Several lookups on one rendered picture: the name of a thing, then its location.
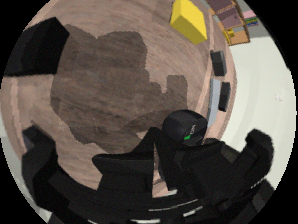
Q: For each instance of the yellow block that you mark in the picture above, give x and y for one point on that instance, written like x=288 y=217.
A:
x=188 y=20

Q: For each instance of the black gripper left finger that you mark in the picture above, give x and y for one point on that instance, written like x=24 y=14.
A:
x=139 y=162

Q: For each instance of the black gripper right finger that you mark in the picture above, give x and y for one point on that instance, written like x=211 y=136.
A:
x=176 y=158

